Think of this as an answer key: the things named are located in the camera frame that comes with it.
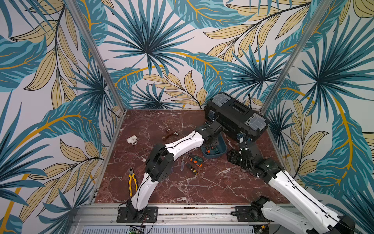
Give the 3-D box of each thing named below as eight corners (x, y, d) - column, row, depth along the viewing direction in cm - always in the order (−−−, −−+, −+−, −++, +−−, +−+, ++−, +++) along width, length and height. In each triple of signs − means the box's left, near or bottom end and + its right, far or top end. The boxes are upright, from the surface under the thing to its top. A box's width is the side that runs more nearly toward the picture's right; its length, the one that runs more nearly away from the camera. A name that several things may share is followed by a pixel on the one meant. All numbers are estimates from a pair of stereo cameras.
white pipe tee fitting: (127, 145, 101) (125, 142, 98) (129, 137, 105) (127, 134, 102) (136, 145, 101) (135, 142, 98) (138, 137, 105) (137, 134, 102)
